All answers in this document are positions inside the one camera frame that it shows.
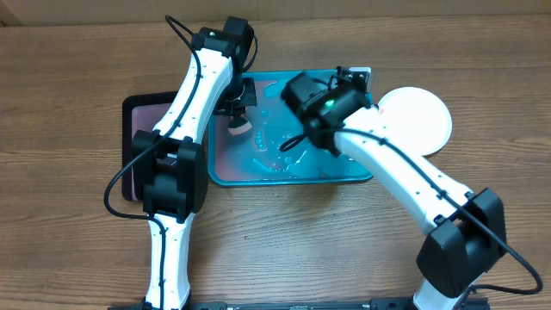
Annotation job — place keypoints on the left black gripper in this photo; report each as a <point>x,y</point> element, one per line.
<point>230,109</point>

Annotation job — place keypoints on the green and orange sponge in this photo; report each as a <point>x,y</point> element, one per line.
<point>238,125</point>

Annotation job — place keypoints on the white plastic plate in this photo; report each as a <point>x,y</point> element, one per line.
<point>418,118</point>

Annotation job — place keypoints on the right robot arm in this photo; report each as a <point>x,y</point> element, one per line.
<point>463,230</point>

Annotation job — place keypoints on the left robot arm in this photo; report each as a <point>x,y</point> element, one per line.
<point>218,58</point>

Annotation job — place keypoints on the teal plastic tray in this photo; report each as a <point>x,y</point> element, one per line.
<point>253,158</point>

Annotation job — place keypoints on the black rectangular tray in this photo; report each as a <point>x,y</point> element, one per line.
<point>142,113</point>

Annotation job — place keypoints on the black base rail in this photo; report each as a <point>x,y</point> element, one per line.
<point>392,303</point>

